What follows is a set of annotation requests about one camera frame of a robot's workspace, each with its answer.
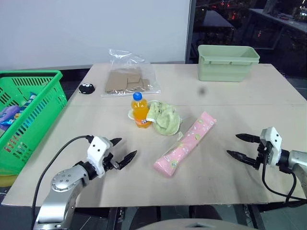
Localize grey rounded shape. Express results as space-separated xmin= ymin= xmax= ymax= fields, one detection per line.
xmin=135 ymin=217 xmax=243 ymax=230

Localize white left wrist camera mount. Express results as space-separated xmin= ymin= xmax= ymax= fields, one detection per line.
xmin=86 ymin=136 xmax=114 ymax=179

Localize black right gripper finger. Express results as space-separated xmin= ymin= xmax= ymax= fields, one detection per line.
xmin=235 ymin=133 xmax=261 ymax=144
xmin=226 ymin=149 xmax=260 ymax=171

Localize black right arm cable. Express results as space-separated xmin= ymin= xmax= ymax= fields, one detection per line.
xmin=261 ymin=148 xmax=307 ymax=208

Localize white partition panel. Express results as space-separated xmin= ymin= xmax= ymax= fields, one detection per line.
xmin=0 ymin=0 xmax=195 ymax=70

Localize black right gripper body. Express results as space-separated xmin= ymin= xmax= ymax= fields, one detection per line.
xmin=255 ymin=137 xmax=271 ymax=170

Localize small black toy with eyes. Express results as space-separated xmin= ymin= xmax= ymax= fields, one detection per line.
xmin=78 ymin=82 xmax=95 ymax=95

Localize light green plastic bin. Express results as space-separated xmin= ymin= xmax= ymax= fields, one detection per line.
xmin=197 ymin=44 xmax=260 ymax=83

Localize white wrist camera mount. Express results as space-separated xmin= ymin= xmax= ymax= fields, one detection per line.
xmin=86 ymin=136 xmax=114 ymax=179
xmin=260 ymin=126 xmax=283 ymax=166

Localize small dark background table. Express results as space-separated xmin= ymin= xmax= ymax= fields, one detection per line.
xmin=202 ymin=9 xmax=235 ymax=31

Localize yellow round object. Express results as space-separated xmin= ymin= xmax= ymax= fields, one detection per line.
xmin=0 ymin=174 xmax=18 ymax=188

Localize pink tissue pack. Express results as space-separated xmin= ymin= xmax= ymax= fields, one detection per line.
xmin=153 ymin=111 xmax=218 ymax=178

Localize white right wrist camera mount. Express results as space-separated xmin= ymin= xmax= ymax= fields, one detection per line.
xmin=260 ymin=126 xmax=283 ymax=166

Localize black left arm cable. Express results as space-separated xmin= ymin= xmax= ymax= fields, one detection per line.
xmin=32 ymin=135 xmax=94 ymax=230

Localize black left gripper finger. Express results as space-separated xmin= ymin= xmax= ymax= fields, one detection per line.
xmin=117 ymin=150 xmax=138 ymax=171
xmin=109 ymin=137 xmax=123 ymax=149

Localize blue white snack packet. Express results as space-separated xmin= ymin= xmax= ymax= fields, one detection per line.
xmin=13 ymin=92 xmax=38 ymax=120

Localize green plastic shopping basket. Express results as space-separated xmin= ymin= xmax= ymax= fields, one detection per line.
xmin=0 ymin=70 xmax=68 ymax=174

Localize clear plastic zip bag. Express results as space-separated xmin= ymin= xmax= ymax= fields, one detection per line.
xmin=100 ymin=48 xmax=162 ymax=98

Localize brown cardboard pieces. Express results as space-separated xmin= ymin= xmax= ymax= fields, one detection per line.
xmin=104 ymin=69 xmax=152 ymax=93

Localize black table frame leg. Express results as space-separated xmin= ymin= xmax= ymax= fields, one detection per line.
xmin=246 ymin=204 xmax=266 ymax=230
xmin=106 ymin=207 xmax=127 ymax=230

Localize orange soda bottle blue cap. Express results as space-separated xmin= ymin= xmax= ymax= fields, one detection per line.
xmin=130 ymin=92 xmax=153 ymax=129

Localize purple snack bag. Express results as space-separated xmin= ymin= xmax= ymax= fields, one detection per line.
xmin=0 ymin=105 xmax=20 ymax=131

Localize light green plush towel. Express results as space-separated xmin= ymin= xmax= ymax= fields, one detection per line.
xmin=146 ymin=100 xmax=181 ymax=137

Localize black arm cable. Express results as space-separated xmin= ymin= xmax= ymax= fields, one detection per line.
xmin=261 ymin=148 xmax=307 ymax=208
xmin=32 ymin=135 xmax=94 ymax=230

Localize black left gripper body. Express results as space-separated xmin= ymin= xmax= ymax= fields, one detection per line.
xmin=102 ymin=152 xmax=120 ymax=172

